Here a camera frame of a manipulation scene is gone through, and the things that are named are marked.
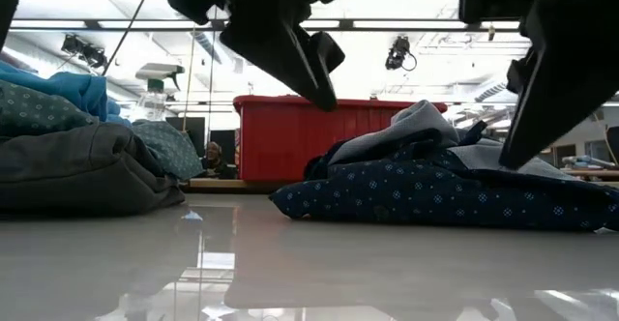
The light wooden desk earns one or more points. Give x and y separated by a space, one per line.
227 184

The bright blue garment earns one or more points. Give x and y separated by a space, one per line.
72 89

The navy dotted garment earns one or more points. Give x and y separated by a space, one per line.
435 195

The red plastic laundry basket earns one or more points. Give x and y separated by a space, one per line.
290 137

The ceiling mounted camera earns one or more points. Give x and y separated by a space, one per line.
84 50
397 52

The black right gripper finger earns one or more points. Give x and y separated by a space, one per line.
520 72
566 79

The dark grey garment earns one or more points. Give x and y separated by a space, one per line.
82 166

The seated background person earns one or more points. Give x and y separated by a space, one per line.
214 159

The teal dotted button shirt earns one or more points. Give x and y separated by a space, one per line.
34 108

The light grey garment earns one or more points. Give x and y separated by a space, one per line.
416 123

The black aluminium frame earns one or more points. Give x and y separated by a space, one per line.
9 2

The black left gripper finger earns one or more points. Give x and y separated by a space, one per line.
329 50
285 55

